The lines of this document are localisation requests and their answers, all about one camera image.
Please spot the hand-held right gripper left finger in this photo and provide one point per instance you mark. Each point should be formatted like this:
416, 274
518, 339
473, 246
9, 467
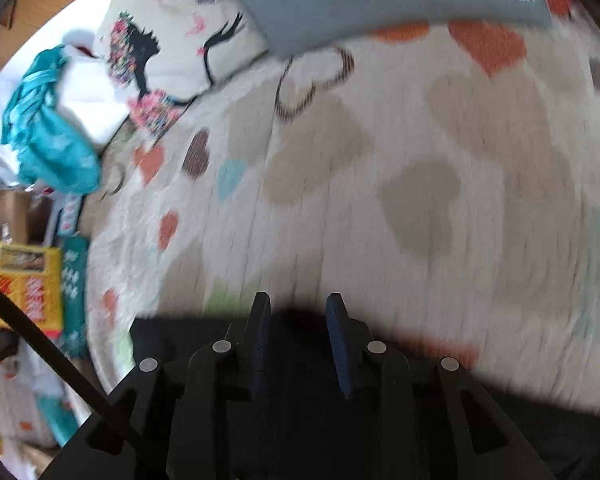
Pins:
261, 340

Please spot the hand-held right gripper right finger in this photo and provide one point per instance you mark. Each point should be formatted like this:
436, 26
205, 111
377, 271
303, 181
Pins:
340, 350

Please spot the black pants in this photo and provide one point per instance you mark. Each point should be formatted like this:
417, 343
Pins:
175, 335

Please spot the teal printed box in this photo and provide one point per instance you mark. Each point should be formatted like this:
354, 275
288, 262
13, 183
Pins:
75, 285

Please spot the heart print blanket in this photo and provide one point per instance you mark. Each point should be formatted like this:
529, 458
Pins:
430, 160

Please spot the yellow printed box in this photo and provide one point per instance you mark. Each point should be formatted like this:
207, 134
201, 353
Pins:
25, 280

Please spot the white plastic bag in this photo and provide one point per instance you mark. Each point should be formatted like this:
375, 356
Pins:
25, 400

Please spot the brown cardboard box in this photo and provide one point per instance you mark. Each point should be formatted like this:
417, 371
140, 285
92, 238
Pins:
10, 212

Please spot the white cloth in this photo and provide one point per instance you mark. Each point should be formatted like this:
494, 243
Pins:
90, 95

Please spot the teal cloth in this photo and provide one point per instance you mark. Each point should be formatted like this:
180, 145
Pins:
45, 130

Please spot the white face print pillow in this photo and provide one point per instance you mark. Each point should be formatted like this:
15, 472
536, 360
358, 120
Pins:
180, 20

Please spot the grey pillow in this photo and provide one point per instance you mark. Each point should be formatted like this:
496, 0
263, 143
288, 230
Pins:
355, 0

